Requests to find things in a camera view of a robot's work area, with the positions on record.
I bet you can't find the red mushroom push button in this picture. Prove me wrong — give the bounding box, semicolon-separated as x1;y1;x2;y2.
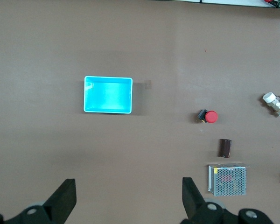
197;109;219;124

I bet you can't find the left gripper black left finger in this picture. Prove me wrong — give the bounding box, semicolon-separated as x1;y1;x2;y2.
4;178;77;224

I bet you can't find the white-capped metal valve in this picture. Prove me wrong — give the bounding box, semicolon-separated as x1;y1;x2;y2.
262;92;280;119

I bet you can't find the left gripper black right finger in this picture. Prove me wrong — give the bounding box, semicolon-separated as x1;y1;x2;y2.
181;176;225;224

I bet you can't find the metal mesh power supply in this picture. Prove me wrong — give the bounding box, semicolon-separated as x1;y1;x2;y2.
207;163;250;197

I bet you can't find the cyan plastic box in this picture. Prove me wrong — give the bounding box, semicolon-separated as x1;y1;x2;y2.
83;76;133;115

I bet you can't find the dark brown cylindrical capacitor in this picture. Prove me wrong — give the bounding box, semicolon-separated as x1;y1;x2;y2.
218;138;232;159

